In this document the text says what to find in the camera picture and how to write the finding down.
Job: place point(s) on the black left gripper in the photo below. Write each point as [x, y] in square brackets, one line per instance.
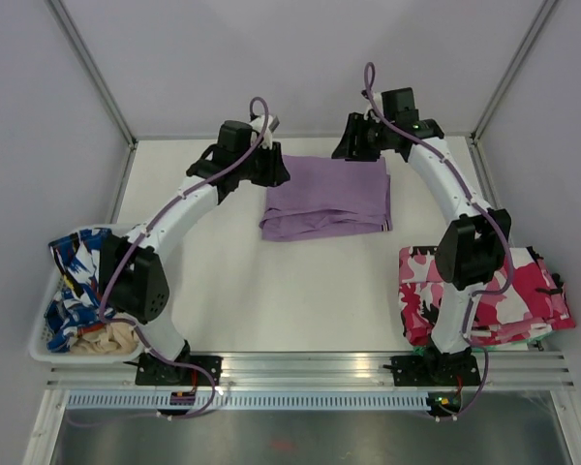
[275, 174]

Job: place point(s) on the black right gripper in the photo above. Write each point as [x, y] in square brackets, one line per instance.
[356, 125]

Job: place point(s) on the purple trousers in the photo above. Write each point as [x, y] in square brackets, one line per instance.
[327, 198]

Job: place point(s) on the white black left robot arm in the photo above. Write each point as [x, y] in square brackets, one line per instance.
[132, 273]

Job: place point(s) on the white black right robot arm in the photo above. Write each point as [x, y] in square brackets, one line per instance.
[473, 247]

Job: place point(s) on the pink camouflage folded trousers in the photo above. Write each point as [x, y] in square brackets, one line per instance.
[533, 307]

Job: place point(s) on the beige garment in basket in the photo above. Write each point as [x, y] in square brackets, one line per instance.
[112, 339]

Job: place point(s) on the blue white patterned garment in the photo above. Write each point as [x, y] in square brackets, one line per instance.
[75, 306]

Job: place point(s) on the white plastic laundry basket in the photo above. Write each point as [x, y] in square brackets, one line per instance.
[37, 346]

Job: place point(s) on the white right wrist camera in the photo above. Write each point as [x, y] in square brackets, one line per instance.
[374, 107]

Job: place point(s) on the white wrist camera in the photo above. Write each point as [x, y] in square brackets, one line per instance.
[374, 107]
[266, 126]

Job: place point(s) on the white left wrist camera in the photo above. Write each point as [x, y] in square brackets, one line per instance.
[266, 126]

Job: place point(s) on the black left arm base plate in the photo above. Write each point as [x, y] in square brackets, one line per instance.
[153, 372]

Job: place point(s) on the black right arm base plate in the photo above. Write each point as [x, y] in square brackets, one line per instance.
[442, 371]

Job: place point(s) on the white slotted cable duct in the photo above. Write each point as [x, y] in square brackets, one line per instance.
[249, 400]

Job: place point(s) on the aluminium frame rail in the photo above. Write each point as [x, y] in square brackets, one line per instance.
[508, 371]

